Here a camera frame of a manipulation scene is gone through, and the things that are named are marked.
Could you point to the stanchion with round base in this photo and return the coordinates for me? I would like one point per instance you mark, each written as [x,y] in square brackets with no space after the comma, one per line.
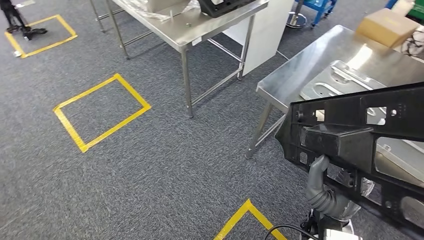
[296,20]

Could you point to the clear plastic wrap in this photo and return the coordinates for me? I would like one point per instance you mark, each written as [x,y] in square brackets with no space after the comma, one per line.
[145,15]

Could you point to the grey metal fixture plate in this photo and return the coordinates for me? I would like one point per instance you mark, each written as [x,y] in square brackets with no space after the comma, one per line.
[334,86]

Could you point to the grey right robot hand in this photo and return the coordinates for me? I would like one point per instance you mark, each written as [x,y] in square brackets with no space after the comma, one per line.
[316,172]

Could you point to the black plastic case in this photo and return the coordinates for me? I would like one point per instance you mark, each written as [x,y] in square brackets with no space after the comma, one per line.
[225,10]

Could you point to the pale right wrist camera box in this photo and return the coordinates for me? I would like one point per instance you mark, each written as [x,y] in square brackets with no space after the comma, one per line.
[341,236]

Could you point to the steel workbench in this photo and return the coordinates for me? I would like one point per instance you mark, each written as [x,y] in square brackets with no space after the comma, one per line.
[314,59]

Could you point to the person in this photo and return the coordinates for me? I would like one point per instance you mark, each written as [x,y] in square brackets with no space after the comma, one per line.
[13,16]

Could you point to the steel table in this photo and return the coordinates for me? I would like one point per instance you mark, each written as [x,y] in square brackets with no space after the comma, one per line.
[185,30]

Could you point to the brown cardboard box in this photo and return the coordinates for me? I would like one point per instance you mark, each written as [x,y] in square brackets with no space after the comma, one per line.
[384,26]

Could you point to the black plastic plate frame part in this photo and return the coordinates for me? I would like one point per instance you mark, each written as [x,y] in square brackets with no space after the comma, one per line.
[341,142]

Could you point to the green plastic bin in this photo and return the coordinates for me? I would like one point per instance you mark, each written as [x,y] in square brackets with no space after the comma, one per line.
[415,10]

